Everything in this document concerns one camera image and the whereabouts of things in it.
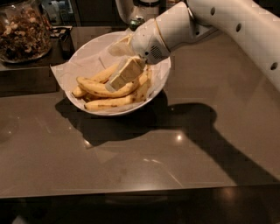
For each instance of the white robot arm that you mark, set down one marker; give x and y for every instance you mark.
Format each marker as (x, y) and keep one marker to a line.
(254, 29)

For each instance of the large front curved banana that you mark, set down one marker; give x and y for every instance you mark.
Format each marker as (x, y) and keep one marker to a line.
(86, 85)

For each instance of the small green metal can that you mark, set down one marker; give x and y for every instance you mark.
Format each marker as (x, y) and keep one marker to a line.
(135, 22)

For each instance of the dark raised counter box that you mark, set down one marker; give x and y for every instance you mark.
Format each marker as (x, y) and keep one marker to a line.
(35, 77)

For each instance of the glass jar of nuts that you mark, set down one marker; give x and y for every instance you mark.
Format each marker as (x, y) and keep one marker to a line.
(23, 33)

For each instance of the upper left banana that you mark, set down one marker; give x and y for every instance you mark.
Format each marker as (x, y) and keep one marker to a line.
(100, 77)

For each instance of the white paper liner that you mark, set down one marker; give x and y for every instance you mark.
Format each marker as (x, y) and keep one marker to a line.
(84, 65)

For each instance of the small dark object on counter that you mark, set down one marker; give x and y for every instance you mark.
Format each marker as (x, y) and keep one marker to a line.
(60, 31)

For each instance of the white kitchen appliance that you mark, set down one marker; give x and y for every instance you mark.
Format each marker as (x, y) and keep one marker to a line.
(131, 9)

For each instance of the right side banana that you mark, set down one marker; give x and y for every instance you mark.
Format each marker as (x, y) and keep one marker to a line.
(144, 76)

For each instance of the white bowl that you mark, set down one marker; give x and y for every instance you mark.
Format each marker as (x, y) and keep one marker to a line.
(87, 55)

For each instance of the bottom front banana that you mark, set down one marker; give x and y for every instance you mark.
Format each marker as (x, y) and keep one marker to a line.
(138, 95)

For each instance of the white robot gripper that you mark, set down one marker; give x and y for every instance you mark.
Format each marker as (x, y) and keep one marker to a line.
(146, 44)

